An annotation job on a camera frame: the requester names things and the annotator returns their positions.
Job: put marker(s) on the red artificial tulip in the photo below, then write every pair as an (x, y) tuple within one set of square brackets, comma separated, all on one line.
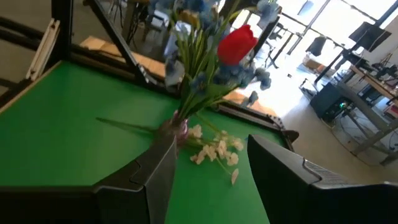
[(236, 46)]

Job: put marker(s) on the white artificial flower bunch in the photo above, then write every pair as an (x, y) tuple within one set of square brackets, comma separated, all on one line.
[(222, 148)]

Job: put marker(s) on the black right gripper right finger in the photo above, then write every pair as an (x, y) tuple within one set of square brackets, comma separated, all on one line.
[(311, 202)]

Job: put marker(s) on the black background monitor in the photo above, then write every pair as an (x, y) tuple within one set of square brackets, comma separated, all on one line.
[(370, 35)]

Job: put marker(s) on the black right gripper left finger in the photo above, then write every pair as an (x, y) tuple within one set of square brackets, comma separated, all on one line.
[(77, 205)]

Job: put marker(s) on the green table mat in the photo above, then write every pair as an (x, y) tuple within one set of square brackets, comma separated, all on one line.
[(62, 140)]

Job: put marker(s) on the wooden workbench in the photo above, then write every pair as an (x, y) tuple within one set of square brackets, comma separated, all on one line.
[(373, 84)]

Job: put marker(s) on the black computer case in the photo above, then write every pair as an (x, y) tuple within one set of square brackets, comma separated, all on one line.
[(329, 101)]

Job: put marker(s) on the blue artificial flower bunch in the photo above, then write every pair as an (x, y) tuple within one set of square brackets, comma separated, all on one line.
[(192, 56)]

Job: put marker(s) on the pink ribbed glass vase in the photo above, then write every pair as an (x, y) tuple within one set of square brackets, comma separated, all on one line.
[(182, 129)]

